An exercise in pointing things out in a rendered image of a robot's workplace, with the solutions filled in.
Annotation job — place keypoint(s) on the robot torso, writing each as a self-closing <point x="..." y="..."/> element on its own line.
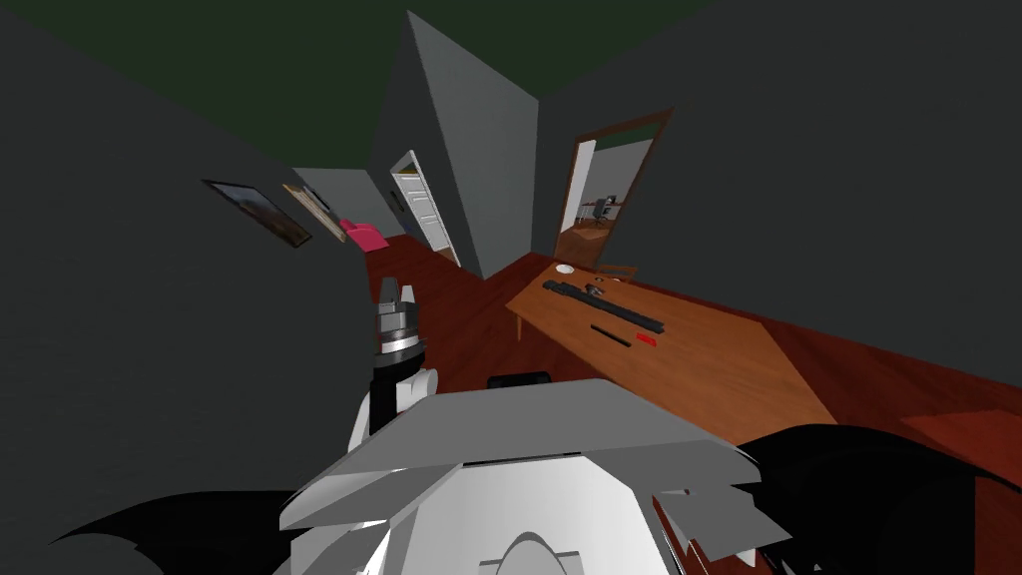
<point x="519" y="447"/>

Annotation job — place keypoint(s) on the white panelled door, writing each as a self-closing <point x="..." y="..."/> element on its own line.
<point x="423" y="208"/>

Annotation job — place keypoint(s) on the black office chair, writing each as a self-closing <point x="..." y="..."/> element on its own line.
<point x="600" y="209"/>

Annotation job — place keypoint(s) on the dark framed landscape picture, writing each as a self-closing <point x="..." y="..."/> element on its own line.
<point x="259" y="212"/>

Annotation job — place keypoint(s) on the long black keyboard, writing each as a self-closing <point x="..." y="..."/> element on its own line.
<point x="604" y="307"/>

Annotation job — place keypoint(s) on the thin black stick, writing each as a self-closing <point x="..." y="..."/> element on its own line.
<point x="610" y="335"/>

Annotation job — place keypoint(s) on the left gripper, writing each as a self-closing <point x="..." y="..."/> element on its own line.
<point x="397" y="321"/>

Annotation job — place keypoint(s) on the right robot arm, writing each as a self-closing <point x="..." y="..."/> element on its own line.
<point x="870" y="495"/>

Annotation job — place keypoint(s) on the brown wooden table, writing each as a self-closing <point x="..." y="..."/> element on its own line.
<point x="711" y="375"/>

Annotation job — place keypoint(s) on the small red block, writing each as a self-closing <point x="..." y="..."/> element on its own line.
<point x="646" y="339"/>

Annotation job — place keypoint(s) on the small white plate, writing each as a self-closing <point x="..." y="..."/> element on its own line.
<point x="564" y="269"/>

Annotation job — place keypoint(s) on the pink armchair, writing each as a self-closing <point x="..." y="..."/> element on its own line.
<point x="366" y="235"/>

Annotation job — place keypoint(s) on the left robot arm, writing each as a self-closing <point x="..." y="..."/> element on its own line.
<point x="393" y="391"/>

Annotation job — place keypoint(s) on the brown wooden chair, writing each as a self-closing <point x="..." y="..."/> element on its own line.
<point x="616" y="271"/>

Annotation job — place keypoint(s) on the gold framed picture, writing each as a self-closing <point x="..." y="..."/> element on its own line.
<point x="316" y="214"/>

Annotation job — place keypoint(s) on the small dark grey object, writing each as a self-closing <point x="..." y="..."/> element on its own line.
<point x="596" y="290"/>

